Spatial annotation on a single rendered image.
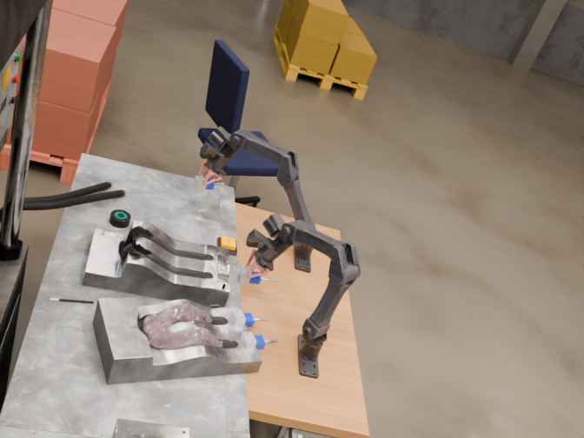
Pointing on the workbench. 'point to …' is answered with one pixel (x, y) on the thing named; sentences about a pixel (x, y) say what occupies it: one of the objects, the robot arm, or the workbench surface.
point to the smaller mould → (123, 428)
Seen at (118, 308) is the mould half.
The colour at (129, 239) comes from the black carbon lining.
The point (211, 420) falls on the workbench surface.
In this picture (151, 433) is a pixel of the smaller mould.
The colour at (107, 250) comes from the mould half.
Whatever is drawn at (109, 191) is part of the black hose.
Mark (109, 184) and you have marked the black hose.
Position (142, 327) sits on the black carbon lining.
